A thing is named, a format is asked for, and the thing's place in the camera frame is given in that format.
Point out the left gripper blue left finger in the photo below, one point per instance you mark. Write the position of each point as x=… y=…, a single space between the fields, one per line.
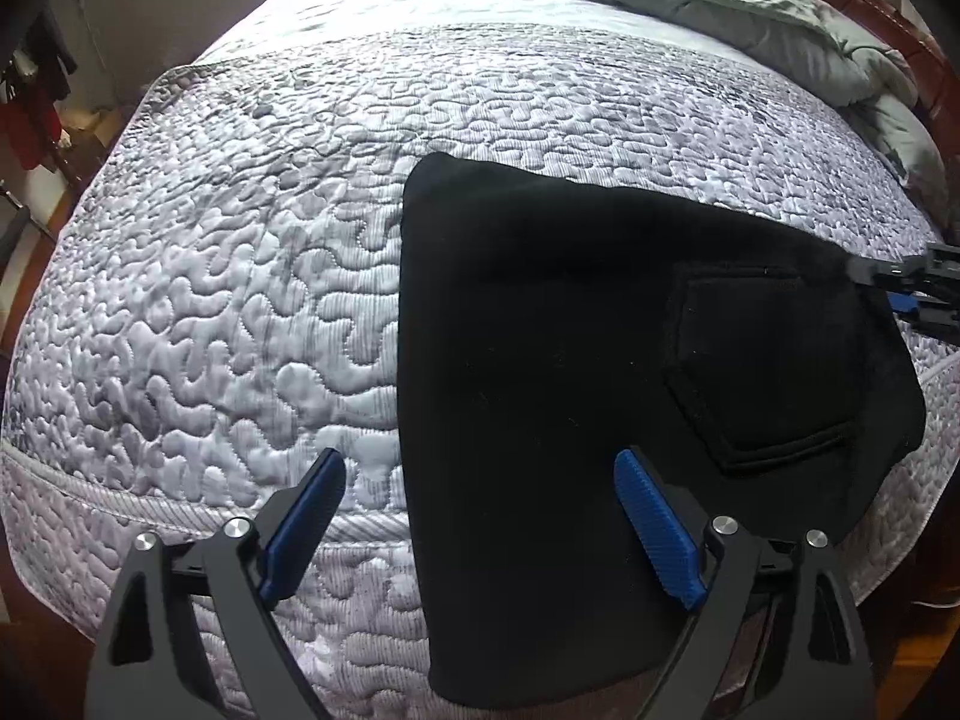
x=291 y=524

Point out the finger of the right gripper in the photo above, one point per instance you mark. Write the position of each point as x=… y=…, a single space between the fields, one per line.
x=910 y=271
x=930 y=317

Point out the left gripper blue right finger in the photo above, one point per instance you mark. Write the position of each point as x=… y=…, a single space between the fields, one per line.
x=673 y=552

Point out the black pants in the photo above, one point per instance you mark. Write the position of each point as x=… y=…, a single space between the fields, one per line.
x=546 y=326

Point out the dark wooden headboard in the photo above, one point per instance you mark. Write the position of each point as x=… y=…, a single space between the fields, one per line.
x=937 y=81

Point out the grey quilted mattress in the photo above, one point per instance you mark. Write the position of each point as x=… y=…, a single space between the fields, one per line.
x=223 y=304

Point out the red bag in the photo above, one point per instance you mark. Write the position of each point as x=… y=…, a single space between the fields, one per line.
x=31 y=127

